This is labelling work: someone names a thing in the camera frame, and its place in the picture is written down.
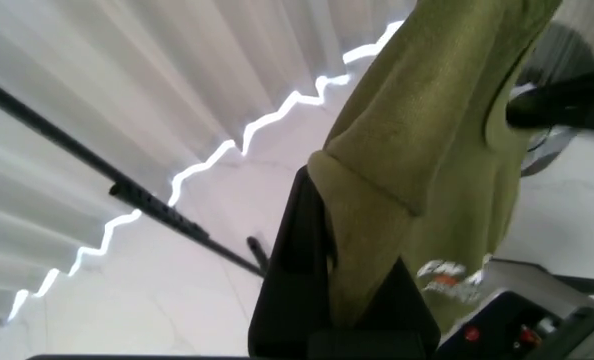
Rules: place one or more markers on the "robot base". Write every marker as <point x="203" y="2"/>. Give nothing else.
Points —
<point x="502" y="320"/>

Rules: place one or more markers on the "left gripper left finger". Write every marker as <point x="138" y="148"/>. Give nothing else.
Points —
<point x="292" y="300"/>

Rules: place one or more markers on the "white curtain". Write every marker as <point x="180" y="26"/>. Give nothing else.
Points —
<point x="127" y="75"/>

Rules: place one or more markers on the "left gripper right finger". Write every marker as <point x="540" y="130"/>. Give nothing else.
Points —
<point x="397" y="325"/>

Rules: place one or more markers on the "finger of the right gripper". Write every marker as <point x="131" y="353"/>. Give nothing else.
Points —
<point x="567" y="105"/>

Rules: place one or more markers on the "black clothes rack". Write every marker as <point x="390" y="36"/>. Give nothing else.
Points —
<point x="157" y="207"/>

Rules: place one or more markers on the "green long-sleeved shirt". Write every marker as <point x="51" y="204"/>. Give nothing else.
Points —
<point x="427" y="125"/>

